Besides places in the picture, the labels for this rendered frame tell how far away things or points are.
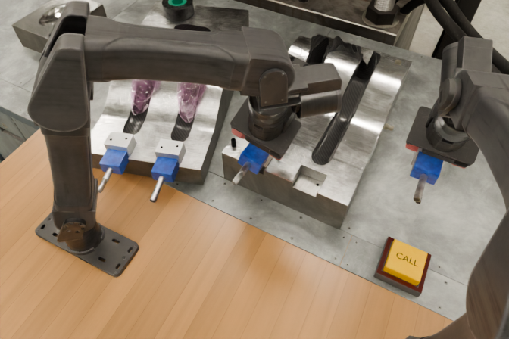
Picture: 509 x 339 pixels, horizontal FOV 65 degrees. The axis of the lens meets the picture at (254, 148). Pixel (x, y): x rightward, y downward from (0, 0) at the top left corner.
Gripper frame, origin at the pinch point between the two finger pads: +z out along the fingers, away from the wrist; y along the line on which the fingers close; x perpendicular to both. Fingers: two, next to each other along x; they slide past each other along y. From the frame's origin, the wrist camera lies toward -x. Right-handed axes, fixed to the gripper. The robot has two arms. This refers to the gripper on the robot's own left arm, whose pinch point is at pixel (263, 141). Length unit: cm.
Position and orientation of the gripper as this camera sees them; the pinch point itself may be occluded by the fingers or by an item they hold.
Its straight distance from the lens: 73.7
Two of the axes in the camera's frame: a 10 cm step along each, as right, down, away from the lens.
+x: -5.2, 8.1, -2.7
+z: -0.2, 3.0, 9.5
